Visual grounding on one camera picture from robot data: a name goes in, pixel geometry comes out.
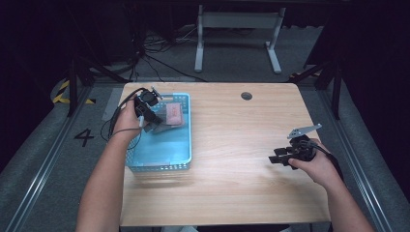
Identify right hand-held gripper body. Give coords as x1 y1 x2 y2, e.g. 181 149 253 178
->
286 123 323 162

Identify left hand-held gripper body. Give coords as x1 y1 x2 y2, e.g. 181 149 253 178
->
132 85 162 123

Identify light blue plastic basket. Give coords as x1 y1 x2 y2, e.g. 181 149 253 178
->
124 92 193 173

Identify person's left hand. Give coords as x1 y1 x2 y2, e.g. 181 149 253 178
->
111 99 150 140

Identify person's right hand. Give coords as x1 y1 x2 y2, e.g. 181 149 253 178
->
287 137 337 190

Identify grey floor tape strip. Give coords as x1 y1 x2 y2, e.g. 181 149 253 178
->
102 87 124 123

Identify black metal stand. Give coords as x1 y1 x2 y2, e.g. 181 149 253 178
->
287 56 343 121
65 52 131 118

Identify yellow and black floor tape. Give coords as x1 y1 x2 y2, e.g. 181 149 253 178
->
51 79 97 105

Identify grey wrist strap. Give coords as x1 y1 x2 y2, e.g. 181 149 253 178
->
109 115 145 151

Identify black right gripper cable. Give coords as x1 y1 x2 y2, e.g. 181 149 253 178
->
307 140 344 182

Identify thin black cable loop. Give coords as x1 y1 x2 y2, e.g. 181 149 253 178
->
100 117 116 142

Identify bundle of black floor cables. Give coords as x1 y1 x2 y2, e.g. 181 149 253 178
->
128 24 208 83

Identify white metal desk frame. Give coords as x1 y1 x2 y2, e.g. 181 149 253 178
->
193 4 287 74

